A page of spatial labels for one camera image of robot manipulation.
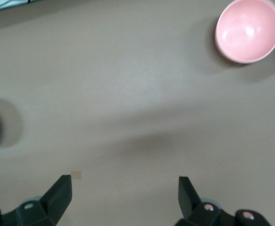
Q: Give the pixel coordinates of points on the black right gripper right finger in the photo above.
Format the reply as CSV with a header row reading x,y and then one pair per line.
x,y
188,200

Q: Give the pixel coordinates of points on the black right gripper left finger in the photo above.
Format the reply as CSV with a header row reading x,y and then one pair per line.
x,y
57,197

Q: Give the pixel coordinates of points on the pink bowl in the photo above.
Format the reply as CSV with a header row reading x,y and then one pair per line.
x,y
248,30

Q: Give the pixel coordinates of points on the brown tape square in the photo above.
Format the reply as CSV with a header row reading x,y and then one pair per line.
x,y
76,175

